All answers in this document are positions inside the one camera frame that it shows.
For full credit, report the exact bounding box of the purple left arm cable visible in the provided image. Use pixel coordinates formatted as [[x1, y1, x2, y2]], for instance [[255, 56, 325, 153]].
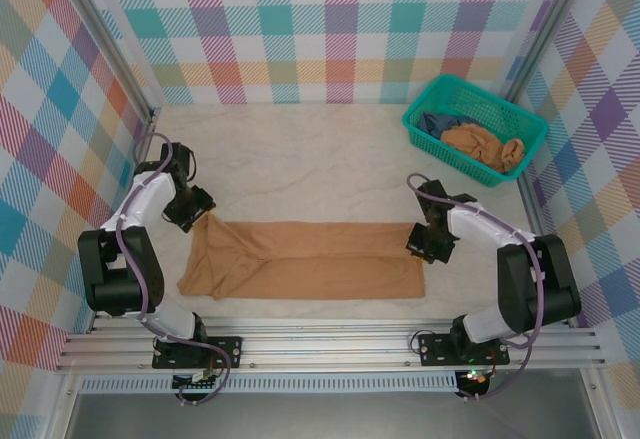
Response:
[[115, 131, 232, 407]]

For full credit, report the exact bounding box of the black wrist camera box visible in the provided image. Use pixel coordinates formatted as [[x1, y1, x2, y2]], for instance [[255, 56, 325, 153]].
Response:
[[191, 186, 217, 213], [406, 225, 429, 256]]

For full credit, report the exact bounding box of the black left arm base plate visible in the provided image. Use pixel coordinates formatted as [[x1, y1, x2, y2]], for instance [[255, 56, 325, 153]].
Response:
[[152, 334, 245, 371]]

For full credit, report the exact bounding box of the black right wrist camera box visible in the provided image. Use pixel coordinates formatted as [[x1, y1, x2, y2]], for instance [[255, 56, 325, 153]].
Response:
[[406, 225, 429, 256]]

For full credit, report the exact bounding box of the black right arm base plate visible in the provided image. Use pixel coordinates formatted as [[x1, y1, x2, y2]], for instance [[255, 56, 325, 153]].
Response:
[[417, 331, 511, 368]]

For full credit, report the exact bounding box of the tan t-shirt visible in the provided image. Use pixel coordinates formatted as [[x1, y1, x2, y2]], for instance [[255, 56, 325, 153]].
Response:
[[177, 214, 427, 302], [439, 123, 526, 176]]

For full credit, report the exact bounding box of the crumpled tan t-shirt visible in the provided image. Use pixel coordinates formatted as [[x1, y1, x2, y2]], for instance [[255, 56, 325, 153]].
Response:
[[439, 123, 526, 176]]

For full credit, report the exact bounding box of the white slotted cable duct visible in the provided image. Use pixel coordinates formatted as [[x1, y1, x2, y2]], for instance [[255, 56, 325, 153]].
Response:
[[79, 371, 459, 394]]

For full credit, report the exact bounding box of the teal plastic basket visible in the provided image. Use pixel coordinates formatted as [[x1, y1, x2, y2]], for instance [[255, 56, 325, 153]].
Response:
[[401, 73, 550, 189]]

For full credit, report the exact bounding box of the aluminium corner post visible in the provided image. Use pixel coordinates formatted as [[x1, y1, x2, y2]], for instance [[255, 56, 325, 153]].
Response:
[[499, 0, 599, 106], [52, 0, 162, 125]]

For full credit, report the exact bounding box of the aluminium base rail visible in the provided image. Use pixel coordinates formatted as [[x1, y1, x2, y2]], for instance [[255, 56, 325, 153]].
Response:
[[54, 314, 607, 373]]

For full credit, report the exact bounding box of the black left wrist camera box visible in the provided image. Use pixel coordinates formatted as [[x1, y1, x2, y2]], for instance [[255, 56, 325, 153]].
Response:
[[191, 186, 217, 213]]

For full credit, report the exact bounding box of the small electronics board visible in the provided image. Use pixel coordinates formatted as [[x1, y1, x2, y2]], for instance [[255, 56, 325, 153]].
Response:
[[172, 369, 222, 393], [458, 367, 492, 391]]

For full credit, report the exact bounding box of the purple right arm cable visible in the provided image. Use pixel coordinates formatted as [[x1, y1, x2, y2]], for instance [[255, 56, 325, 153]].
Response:
[[406, 172, 546, 403]]

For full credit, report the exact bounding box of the crumpled blue t-shirt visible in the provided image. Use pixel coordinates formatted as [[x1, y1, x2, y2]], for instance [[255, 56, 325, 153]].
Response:
[[419, 111, 471, 141]]

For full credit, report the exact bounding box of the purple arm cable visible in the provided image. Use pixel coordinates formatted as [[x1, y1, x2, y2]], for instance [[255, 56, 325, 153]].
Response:
[[406, 172, 546, 403], [115, 131, 232, 407]]

